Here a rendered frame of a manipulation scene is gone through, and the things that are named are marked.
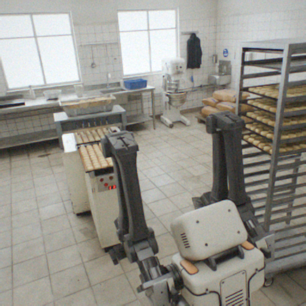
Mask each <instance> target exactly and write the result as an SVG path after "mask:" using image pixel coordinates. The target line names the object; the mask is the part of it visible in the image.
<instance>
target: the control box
mask: <svg viewBox="0 0 306 306"><path fill-rule="evenodd" d="M110 176H112V177H113V179H109V177H110ZM101 178H103V181H100V179H101ZM96 179H97V181H96V183H97V186H98V191H99V192H102V191H108V190H109V187H110V186H111V187H110V189H114V186H115V188H117V187H116V183H115V173H111V174H108V175H101V176H96ZM106 183H107V184H108V186H104V184H106Z"/></svg>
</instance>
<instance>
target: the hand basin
mask: <svg viewBox="0 0 306 306"><path fill-rule="evenodd" d="M239 53H240V49H239V48H234V49H232V55H231V60H219V64H218V68H219V73H216V74H208V83H209V84H213V85H218V90H220V89H221V90H223V89H224V90H225V88H223V89H222V88H220V86H221V84H225V86H224V87H226V84H229V83H231V75H232V65H233V68H238V65H239ZM213 63H218V54H214V55H213Z"/></svg>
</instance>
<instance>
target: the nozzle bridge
mask: <svg viewBox="0 0 306 306"><path fill-rule="evenodd" d="M101 117H102V126H101V125H100V119H101ZM95 118H96V124H97V127H95V126H94V120H95ZM106 118H107V119H108V125H106ZM54 120H55V124H56V130H57V136H58V137H59V143H60V149H61V150H62V149H64V145H63V138H62V136H63V135H64V134H71V133H79V132H80V131H87V130H95V129H100V128H108V127H116V126H119V127H120V131H123V130H126V127H125V126H127V118H126V111H125V110H124V109H123V108H121V107H120V105H114V108H112V111H108V112H99V113H93V114H85V115H80V116H78V115H76V116H75V117H68V116H67V115H66V114H65V112H61V113H55V114H54ZM77 120H78V129H77V127H76V123H77ZM83 120H84V127H85V128H83V127H82V122H83ZM89 120H90V125H91V127H89V126H88V121H89Z"/></svg>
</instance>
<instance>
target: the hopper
mask: <svg viewBox="0 0 306 306"><path fill-rule="evenodd" d="M100 97H105V98H111V99H109V100H100V101H94V100H95V98H100ZM116 99H117V98H116V97H115V96H113V95H112V94H103V95H97V96H87V97H77V98H71V99H62V100H59V102H60V106H61V107H62V109H63V110H64V112H65V114H66V115H67V116H68V117H75V116H76V115H78V116H80V115H85V114H93V113H99V112H108V111H112V108H114V104H115V101H116ZM81 100H84V101H85V103H77V102H80V101H81ZM89 100H93V101H94V102H87V101H89ZM71 103H74V104H71ZM68 104H70V105H68Z"/></svg>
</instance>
